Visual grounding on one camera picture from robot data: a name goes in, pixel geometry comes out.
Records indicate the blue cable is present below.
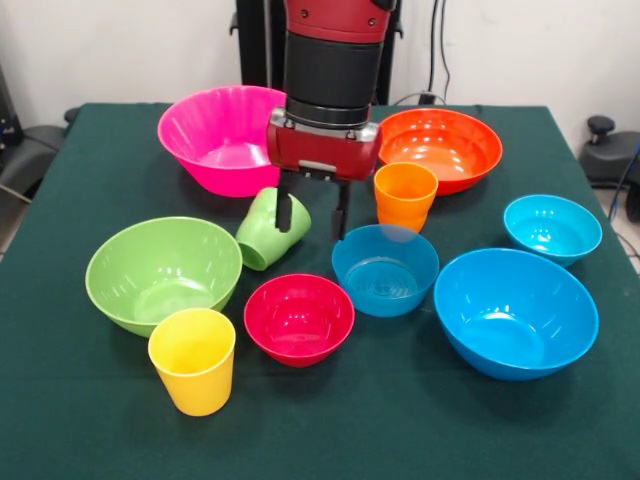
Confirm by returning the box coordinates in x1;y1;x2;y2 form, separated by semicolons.
606;143;640;222

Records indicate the small red bowl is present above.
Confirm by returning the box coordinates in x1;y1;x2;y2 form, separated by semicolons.
243;273;356;369

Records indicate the orange-red bowl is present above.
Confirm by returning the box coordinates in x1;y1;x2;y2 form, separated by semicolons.
375;107;504;197

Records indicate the green bowl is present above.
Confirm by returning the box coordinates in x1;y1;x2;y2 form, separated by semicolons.
84;215;244;339

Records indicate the orange cup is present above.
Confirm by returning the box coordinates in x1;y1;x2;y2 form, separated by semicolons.
373;162;440;236

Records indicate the ribbed blue bowl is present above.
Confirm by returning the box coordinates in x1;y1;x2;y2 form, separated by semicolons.
331;223;441;319

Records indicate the large blue bowl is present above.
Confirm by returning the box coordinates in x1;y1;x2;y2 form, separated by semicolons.
432;247;600;383

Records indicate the dark equipment box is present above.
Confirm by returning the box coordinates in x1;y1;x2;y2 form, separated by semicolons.
0;64;24;149

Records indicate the small turquoise bowl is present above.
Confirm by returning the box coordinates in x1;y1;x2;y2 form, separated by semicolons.
503;194;604;268

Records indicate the black pedestal foot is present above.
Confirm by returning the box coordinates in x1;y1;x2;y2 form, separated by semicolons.
0;107;81;201
579;115;640;186

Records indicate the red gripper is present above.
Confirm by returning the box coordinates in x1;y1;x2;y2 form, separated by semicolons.
265;112;384;241

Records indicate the large pink bowl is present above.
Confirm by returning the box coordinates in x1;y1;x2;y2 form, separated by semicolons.
157;84;289;198

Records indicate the dark green table cloth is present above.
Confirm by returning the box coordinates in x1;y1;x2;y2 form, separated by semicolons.
0;102;640;480

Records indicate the yellow cup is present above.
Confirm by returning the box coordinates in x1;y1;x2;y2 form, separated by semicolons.
147;307;237;418

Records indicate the black hanging cable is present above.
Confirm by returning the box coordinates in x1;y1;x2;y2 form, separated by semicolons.
427;0;454;104

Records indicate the green cup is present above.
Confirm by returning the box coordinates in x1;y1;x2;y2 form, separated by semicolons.
234;186;312;272

